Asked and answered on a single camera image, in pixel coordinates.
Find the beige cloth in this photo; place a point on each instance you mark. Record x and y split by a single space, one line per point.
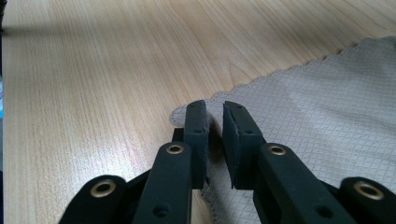
311 124

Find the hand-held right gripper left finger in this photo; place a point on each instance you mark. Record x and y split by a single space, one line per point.
169 180

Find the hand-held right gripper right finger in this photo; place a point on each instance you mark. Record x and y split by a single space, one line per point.
246 161

